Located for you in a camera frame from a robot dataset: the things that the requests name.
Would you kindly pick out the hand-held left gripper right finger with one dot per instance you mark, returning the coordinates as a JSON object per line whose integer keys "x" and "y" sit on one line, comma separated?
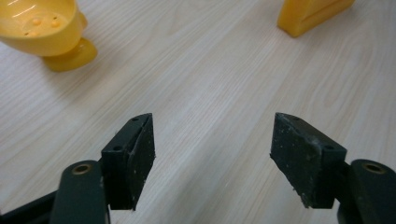
{"x": 303, "y": 158}

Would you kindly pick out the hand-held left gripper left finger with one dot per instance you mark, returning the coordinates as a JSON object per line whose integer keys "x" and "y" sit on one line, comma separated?
{"x": 129, "y": 161}

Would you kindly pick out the yellow plastic block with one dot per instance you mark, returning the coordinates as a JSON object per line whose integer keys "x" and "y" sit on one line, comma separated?
{"x": 306, "y": 15}

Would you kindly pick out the yellow plastic cup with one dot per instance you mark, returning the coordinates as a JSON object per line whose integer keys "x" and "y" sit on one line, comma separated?
{"x": 43, "y": 31}

